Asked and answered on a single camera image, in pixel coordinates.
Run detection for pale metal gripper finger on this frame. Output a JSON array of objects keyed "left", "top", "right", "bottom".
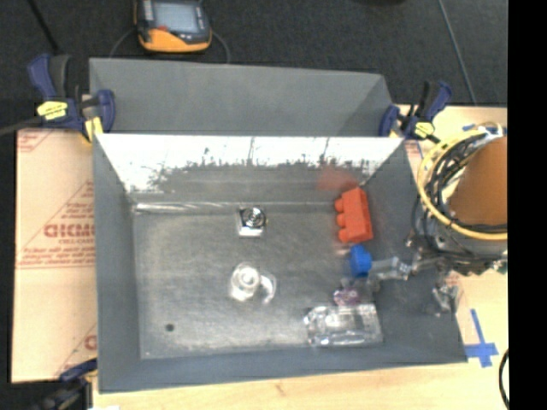
[
  {"left": 339, "top": 275, "right": 382, "bottom": 295},
  {"left": 368, "top": 256, "right": 412, "bottom": 282}
]

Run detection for blue toy brick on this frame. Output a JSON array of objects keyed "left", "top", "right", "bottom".
[{"left": 349, "top": 244, "right": 373, "bottom": 278}]

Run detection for small purple toy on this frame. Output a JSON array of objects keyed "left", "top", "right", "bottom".
[{"left": 332, "top": 287, "right": 361, "bottom": 308}]

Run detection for clear plastic box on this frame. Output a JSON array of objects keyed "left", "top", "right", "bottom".
[{"left": 303, "top": 304, "right": 385, "bottom": 349}]

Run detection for orange-red toy brick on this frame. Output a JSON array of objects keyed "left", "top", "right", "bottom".
[{"left": 333, "top": 186, "right": 374, "bottom": 245}]

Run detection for clear glass cup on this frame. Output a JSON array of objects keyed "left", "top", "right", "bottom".
[{"left": 227, "top": 262, "right": 279, "bottom": 306}]

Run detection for grey metal bin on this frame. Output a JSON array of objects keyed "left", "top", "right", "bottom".
[{"left": 88, "top": 57, "right": 468, "bottom": 393}]

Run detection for brown cardboard board red print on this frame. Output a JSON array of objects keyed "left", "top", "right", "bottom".
[{"left": 9, "top": 127, "right": 100, "bottom": 384}]

